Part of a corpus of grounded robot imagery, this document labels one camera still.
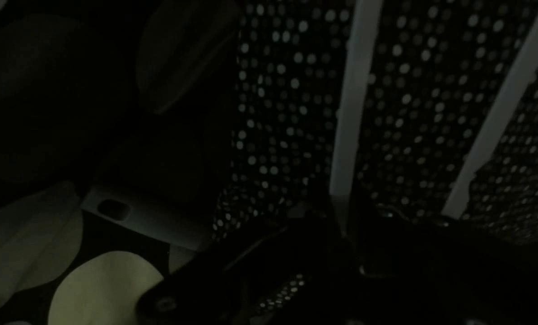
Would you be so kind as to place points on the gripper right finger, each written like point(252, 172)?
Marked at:
point(414, 277)

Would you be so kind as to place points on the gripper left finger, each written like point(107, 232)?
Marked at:
point(143, 218)

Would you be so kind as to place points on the white clothes hanger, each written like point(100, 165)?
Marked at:
point(356, 91)

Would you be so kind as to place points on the dark pillow with small dots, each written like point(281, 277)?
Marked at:
point(281, 91)

